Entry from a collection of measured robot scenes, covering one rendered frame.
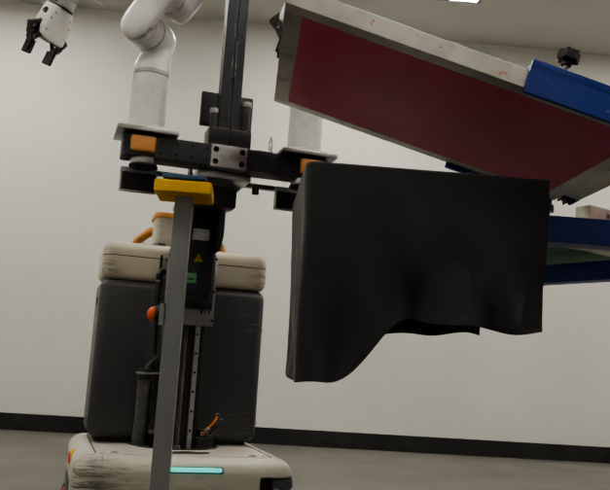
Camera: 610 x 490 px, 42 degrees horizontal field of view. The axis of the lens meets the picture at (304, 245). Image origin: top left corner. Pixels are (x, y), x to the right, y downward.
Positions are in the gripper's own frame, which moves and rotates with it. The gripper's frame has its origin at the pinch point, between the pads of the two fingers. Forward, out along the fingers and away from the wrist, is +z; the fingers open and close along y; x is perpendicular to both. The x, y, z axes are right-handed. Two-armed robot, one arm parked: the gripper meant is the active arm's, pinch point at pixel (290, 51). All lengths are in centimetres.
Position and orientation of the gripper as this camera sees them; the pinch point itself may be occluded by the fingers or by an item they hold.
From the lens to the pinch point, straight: 184.5
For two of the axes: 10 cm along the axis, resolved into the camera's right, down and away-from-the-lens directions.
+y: -9.4, -3.3, -0.2
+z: -3.2, 9.3, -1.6
